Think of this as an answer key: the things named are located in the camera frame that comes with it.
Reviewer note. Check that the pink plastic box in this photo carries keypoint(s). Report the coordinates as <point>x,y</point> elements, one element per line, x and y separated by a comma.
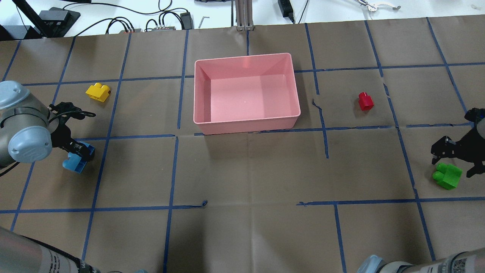
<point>245,94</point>

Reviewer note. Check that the yellow toy block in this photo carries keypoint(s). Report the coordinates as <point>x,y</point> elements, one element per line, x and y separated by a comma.
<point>98,92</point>

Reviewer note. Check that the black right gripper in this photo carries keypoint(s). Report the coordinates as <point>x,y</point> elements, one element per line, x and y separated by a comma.
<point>468,145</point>

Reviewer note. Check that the red toy block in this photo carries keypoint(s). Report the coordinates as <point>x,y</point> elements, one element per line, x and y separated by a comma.
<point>365,101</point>

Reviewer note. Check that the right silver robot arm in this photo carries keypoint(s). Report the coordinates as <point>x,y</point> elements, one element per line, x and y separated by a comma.
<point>462,262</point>

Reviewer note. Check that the black power adapter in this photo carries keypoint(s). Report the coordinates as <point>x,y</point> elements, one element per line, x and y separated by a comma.
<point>286,9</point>

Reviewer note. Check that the brown paper table cover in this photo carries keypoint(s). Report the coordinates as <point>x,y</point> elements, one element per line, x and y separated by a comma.
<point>341,185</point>

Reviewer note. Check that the blue toy block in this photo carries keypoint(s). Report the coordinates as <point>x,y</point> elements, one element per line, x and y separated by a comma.
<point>84,152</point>

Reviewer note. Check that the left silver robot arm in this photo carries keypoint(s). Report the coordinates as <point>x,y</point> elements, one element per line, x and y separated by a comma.
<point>29,129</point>

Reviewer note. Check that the green toy block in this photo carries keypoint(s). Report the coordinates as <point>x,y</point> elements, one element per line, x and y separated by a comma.
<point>447,175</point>

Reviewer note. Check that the aluminium frame post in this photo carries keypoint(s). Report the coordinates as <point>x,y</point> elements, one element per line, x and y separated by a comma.
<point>244,15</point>

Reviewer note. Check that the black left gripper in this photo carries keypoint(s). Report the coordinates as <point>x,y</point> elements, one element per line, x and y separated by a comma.
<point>60,135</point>

